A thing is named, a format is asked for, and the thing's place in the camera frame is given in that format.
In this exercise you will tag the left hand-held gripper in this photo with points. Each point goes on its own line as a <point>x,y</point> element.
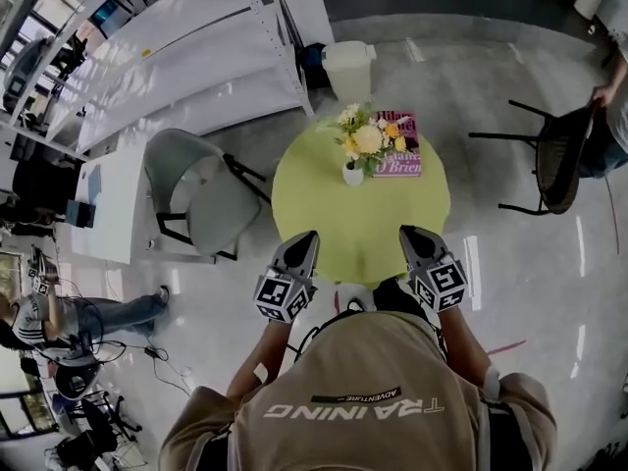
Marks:
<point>282,292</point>

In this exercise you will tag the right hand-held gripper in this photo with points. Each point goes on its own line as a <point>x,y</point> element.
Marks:
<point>441,282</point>

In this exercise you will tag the small white vase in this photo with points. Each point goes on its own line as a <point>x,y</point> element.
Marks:
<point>352,175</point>

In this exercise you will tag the yellow white flowers bunch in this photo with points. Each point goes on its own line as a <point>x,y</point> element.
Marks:
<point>368,138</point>

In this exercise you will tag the person's right forearm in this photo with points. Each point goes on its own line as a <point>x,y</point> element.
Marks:
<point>466,346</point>

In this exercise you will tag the person's left forearm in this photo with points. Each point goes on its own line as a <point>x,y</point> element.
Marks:
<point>267,351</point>

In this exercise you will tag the round green-clothed table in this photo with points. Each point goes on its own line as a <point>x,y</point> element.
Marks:
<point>353,224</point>

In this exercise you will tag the person's beige shirt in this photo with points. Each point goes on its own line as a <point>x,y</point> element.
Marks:
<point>368,361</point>

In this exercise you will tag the grey chair black legs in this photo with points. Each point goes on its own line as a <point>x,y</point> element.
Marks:
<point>216,204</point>

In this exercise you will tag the pink book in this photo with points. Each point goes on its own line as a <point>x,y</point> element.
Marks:
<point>407,167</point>

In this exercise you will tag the black power adapter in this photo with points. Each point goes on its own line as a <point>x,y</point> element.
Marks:
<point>155,352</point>

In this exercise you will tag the dark wicker chair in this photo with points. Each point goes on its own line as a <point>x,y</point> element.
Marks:
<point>564,165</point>

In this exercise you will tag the white desk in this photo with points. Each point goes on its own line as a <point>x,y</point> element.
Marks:
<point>118,204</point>

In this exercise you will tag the black box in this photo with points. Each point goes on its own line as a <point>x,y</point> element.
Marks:
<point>80,214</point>

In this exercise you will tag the grey notebook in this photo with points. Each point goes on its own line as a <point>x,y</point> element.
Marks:
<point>92,182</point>

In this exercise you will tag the white shell chair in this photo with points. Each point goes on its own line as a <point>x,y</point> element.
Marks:
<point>76,381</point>

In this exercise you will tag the black office chair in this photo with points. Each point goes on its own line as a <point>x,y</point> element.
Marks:
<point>98,425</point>

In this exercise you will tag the black bag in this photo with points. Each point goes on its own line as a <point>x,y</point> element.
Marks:
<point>311,64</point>

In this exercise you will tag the cream lidded bin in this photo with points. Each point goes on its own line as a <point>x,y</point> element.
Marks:
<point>348,71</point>

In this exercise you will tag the white metal shelving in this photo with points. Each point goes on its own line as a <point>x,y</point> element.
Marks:
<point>172,57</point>

